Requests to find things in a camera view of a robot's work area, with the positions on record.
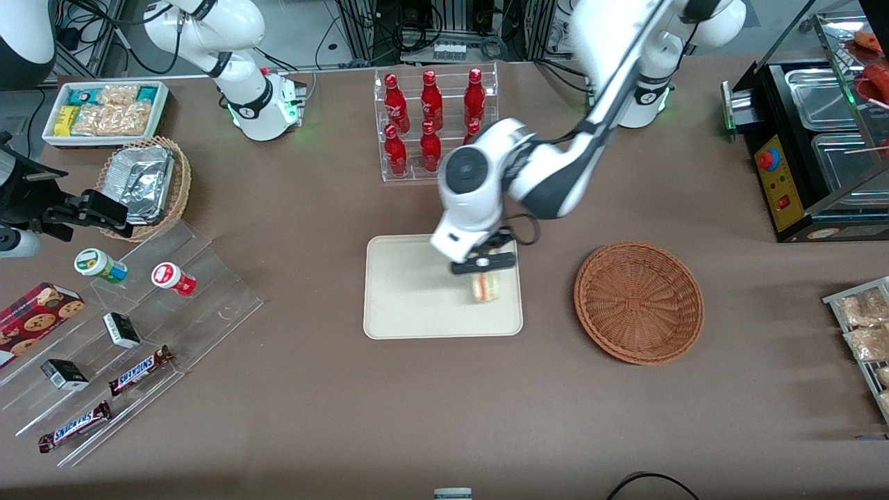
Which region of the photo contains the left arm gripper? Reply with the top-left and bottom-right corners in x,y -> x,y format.
429,208 -> 519,277

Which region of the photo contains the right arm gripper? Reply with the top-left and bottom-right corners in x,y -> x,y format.
0,133 -> 135,243

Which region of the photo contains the triangular sandwich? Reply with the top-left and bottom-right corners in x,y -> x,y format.
472,272 -> 502,303

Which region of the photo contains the cream rectangular serving tray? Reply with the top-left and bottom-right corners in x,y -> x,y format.
363,235 -> 524,340

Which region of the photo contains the light oval wicker basket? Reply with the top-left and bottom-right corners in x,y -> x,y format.
96,135 -> 192,242

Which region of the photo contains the brown round wicker basket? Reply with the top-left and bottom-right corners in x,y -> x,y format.
574,241 -> 705,366

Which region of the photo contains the green lidded snack cup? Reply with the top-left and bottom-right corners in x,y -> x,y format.
74,248 -> 128,285

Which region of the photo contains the aluminium foil container stack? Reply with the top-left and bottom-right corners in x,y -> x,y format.
104,145 -> 176,225

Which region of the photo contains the white rectangular snack bin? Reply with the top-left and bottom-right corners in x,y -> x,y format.
42,80 -> 171,149

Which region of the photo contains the clear cracker bag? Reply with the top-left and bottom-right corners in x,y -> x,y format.
71,103 -> 151,137
96,84 -> 140,107

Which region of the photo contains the red lidded snack cup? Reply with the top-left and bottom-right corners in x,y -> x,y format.
151,262 -> 197,297

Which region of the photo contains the clear acrylic bottle rack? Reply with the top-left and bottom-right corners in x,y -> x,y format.
374,61 -> 499,183

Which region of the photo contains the red chocolate chip cookie box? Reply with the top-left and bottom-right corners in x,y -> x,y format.
0,281 -> 86,369

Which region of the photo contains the small black carton box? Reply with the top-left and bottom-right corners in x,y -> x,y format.
103,312 -> 142,349
40,358 -> 90,391

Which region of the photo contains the clear acrylic stepped shelf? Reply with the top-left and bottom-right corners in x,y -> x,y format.
0,219 -> 265,468

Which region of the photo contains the snickers chocolate bar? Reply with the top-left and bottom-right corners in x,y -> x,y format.
38,401 -> 113,453
108,345 -> 174,397

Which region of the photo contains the black food warmer machine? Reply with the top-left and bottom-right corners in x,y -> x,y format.
721,10 -> 889,244

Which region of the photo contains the stainless steel food pan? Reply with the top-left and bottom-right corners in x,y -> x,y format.
785,68 -> 864,133
811,132 -> 889,197

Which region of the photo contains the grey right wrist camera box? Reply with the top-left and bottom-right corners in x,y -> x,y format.
0,228 -> 43,260

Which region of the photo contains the black cable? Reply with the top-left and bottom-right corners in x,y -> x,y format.
606,472 -> 701,500

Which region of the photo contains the grey wire rack tray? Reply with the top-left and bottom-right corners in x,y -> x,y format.
822,276 -> 889,425

